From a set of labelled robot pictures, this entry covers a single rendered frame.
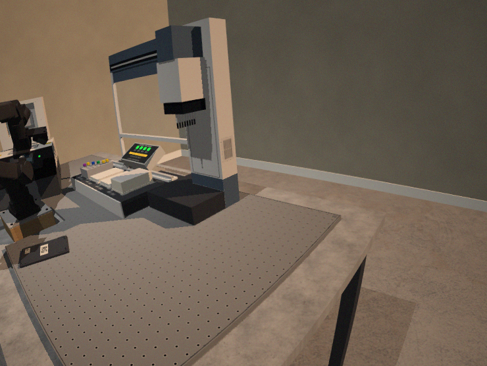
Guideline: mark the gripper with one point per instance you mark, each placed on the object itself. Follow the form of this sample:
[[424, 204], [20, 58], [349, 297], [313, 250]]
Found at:
[[17, 151]]

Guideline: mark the beige benchtop instrument with black keypad panel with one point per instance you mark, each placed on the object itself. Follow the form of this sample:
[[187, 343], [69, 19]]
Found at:
[[45, 182]]

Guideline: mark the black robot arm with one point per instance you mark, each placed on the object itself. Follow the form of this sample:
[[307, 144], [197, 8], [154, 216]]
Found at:
[[21, 202]]

